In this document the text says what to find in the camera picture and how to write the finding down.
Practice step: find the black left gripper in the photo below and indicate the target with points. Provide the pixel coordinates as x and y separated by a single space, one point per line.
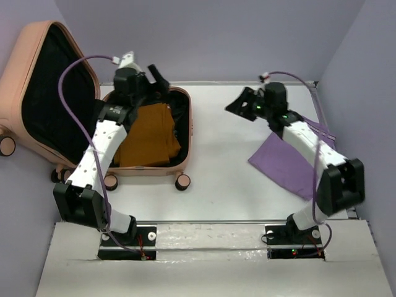
159 86

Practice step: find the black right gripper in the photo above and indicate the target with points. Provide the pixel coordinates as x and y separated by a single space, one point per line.
247 96

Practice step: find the mustard brown trousers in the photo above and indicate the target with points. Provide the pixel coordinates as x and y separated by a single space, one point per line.
151 140

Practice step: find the purple shorts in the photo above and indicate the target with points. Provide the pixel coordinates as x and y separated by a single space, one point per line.
287 157

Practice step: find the pink hard-shell suitcase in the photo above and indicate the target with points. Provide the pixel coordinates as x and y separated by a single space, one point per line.
50 101

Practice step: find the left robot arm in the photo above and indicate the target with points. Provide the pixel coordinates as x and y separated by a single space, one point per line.
82 199

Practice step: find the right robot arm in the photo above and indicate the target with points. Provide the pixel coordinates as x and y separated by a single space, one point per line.
338 181

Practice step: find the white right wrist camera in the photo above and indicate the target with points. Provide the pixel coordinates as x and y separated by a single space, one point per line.
264 78

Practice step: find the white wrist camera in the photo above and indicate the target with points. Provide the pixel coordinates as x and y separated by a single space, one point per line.
264 78
128 61

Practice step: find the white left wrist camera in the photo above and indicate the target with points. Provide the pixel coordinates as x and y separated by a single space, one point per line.
128 61

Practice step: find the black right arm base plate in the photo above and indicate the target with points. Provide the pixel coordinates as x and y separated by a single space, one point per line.
301 245

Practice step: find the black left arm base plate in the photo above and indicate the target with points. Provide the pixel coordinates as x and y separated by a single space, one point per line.
140 248

